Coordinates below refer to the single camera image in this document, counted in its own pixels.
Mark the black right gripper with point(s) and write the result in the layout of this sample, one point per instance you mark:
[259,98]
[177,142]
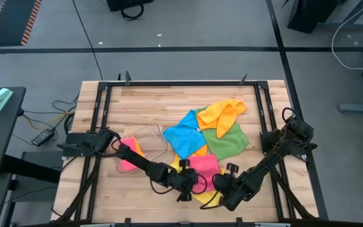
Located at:
[235,192]

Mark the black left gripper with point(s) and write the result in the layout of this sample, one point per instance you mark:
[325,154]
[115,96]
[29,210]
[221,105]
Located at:
[181,181]

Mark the pink microfiber towel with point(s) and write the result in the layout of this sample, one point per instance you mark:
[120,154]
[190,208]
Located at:
[206,167]
[129,142]

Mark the orange microfiber towel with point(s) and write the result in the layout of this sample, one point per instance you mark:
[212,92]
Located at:
[140,150]
[222,115]

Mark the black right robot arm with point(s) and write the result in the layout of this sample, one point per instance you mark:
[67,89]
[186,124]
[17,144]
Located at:
[276,151]

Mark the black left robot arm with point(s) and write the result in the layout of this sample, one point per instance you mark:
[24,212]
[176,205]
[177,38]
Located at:
[137,160]

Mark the green microfiber towel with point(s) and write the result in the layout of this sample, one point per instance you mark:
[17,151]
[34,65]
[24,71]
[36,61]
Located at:
[228,145]

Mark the yellow microfiber towel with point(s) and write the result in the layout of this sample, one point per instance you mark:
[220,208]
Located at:
[207,198]

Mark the blue microfiber towel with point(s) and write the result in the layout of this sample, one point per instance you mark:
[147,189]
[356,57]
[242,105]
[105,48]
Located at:
[183,137]

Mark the clear plastic bin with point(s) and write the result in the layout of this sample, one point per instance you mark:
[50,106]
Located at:
[153,138]

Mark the grey table leg foot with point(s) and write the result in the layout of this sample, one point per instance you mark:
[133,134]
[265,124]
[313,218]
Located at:
[358,108]

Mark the grey desk base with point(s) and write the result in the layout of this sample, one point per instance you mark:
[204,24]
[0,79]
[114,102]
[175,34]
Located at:
[39,157]

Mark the black power adapter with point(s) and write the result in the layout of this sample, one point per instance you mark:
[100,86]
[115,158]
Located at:
[43,137]

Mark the black cabinet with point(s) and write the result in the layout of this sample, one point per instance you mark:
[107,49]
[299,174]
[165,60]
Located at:
[310,14]

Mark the black mat orange striped edge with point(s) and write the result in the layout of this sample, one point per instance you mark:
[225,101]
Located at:
[11,22]

